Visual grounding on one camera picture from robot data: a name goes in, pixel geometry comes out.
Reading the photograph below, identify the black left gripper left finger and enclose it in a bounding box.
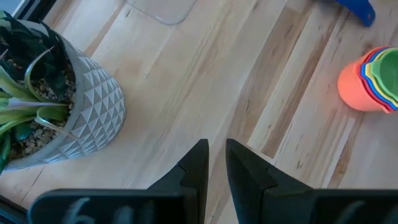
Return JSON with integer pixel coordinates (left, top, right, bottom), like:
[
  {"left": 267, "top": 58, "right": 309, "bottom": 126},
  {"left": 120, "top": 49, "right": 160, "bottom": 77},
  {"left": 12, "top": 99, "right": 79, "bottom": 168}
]
[{"left": 147, "top": 139, "right": 210, "bottom": 224}]

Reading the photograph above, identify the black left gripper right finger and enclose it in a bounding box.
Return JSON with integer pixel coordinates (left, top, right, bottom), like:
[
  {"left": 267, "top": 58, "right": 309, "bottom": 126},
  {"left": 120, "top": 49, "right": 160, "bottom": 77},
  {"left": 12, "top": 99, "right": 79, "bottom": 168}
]
[{"left": 225, "top": 138, "right": 313, "bottom": 224}]

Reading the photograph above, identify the orange measuring cup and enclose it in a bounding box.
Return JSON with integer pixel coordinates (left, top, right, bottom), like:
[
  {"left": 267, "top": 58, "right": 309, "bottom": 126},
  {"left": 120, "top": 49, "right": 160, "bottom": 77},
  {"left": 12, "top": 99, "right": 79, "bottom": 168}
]
[{"left": 337, "top": 60, "right": 392, "bottom": 113}]

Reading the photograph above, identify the yellow measuring cup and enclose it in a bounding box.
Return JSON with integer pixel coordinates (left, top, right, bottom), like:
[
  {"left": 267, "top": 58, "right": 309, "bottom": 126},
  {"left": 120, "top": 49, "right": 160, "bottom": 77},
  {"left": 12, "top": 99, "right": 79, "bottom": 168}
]
[{"left": 364, "top": 48, "right": 398, "bottom": 108}]

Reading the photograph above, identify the red measuring cup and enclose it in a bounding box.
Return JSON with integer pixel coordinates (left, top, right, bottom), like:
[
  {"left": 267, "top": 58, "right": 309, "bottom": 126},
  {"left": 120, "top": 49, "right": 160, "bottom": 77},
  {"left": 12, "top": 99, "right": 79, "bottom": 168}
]
[{"left": 355, "top": 45, "right": 393, "bottom": 113}]

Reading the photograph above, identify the green measuring cup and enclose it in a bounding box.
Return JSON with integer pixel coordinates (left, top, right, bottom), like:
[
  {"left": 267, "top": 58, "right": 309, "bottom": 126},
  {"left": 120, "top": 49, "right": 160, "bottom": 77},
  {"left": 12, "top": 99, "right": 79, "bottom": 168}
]
[{"left": 369, "top": 47, "right": 398, "bottom": 100}]

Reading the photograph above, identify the teal measuring cup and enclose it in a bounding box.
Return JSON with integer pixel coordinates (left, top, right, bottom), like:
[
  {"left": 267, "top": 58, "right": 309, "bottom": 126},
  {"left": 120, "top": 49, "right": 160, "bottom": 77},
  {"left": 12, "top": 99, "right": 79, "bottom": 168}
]
[{"left": 334, "top": 0, "right": 376, "bottom": 27}]

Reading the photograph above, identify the clear plastic basket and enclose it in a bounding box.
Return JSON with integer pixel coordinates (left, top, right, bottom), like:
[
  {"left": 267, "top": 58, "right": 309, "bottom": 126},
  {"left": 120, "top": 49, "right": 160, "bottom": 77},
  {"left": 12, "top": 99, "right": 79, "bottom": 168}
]
[{"left": 126, "top": 0, "right": 198, "bottom": 26}]

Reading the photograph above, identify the succulent in patterned grey pot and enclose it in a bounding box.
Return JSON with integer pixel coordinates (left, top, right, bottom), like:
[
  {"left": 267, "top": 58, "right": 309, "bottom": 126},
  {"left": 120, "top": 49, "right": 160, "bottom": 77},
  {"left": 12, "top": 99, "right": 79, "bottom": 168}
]
[{"left": 0, "top": 11, "right": 127, "bottom": 175}]

